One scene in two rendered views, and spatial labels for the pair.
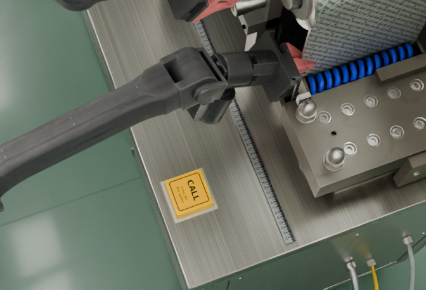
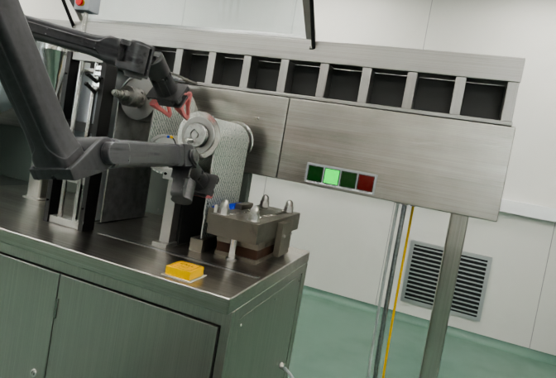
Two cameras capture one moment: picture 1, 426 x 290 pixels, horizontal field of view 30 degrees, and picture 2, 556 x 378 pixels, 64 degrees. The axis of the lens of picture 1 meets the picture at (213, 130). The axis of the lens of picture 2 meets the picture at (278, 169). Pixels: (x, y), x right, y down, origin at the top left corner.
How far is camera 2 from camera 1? 1.33 m
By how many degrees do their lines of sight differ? 72
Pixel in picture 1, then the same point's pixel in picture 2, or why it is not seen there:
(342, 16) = (222, 150)
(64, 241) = not seen: outside the picture
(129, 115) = (167, 150)
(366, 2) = (229, 144)
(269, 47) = not seen: hidden behind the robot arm
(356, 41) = (224, 184)
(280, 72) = (208, 177)
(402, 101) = not seen: hidden behind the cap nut
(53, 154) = (141, 150)
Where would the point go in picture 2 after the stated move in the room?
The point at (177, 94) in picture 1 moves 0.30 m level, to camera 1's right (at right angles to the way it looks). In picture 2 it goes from (184, 148) to (267, 160)
